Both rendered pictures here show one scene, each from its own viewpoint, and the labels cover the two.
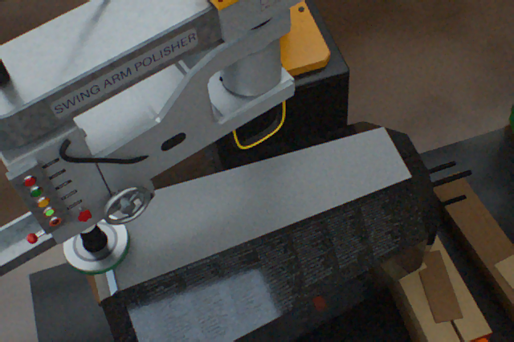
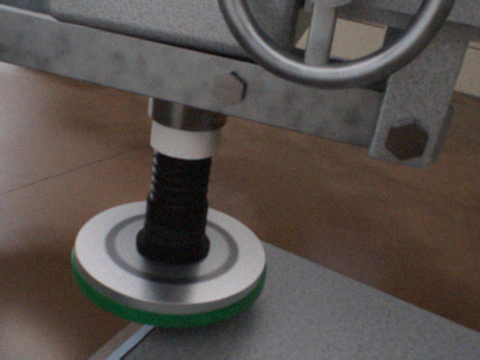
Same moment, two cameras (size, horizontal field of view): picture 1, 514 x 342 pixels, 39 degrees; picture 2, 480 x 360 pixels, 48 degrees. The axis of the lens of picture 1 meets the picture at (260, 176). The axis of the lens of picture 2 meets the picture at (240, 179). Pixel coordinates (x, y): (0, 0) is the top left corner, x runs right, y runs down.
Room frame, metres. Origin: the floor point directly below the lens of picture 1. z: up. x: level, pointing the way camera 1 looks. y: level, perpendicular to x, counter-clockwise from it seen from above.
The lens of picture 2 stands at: (0.80, 0.22, 1.23)
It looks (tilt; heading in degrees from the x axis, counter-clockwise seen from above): 24 degrees down; 35
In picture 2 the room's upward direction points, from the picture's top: 9 degrees clockwise
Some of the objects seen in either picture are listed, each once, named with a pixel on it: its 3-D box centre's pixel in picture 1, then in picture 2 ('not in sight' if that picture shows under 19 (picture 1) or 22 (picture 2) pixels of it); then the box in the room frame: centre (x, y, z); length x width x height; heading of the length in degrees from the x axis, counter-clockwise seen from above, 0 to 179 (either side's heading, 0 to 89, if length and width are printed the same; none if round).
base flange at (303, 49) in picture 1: (257, 35); not in sight; (2.14, -0.07, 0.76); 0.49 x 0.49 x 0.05; 11
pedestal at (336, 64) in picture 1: (264, 95); not in sight; (2.14, -0.07, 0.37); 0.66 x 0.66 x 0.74; 11
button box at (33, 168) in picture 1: (40, 198); not in sight; (1.05, 0.58, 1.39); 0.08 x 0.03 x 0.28; 118
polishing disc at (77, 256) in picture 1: (95, 242); (172, 249); (1.19, 0.57, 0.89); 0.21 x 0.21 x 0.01
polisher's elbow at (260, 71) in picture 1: (247, 52); not in sight; (1.49, -0.02, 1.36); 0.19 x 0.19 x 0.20
